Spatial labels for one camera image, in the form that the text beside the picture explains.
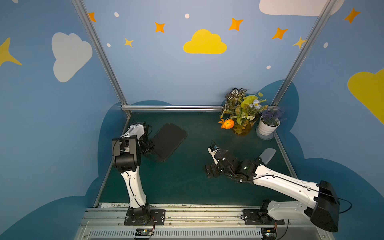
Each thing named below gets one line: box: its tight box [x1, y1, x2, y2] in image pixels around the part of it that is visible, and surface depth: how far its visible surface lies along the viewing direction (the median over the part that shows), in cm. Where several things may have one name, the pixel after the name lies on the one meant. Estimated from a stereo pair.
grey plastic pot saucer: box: [255, 126, 275, 141], surface depth 110 cm
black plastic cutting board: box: [150, 122, 188, 162], surface depth 110 cm
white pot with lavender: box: [258, 108, 285, 136], surface depth 103 cm
